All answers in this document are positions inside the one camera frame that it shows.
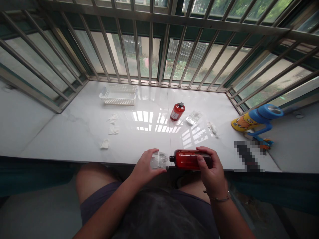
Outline person's right hand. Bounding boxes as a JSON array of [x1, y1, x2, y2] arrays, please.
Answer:
[[196, 146, 228, 199]]

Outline person's left hand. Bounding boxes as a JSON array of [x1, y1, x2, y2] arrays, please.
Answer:
[[129, 148, 168, 187]]

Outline small clear plastic container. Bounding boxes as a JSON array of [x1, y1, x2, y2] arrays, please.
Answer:
[[150, 151, 170, 171]]

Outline large amber plastic bottle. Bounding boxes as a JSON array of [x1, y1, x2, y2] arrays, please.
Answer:
[[169, 149, 214, 171]]

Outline long crumpled white tissue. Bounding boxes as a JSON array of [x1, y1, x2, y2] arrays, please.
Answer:
[[106, 113, 120, 136]]

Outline small blue orange toy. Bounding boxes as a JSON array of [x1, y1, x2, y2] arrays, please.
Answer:
[[259, 137, 275, 150]]

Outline clear plastic box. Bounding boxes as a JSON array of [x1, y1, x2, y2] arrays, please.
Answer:
[[186, 110, 202, 126]]

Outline small amber bottle black cap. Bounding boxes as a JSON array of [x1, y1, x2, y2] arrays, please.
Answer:
[[170, 102, 186, 122]]

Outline yellow blue water bottle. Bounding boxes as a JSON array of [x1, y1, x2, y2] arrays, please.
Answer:
[[231, 104, 284, 140]]

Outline white plastic basket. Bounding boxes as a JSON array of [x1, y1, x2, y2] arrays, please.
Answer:
[[99, 84, 138, 106]]

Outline metal window grille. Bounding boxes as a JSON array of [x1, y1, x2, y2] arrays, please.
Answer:
[[0, 0, 319, 115]]

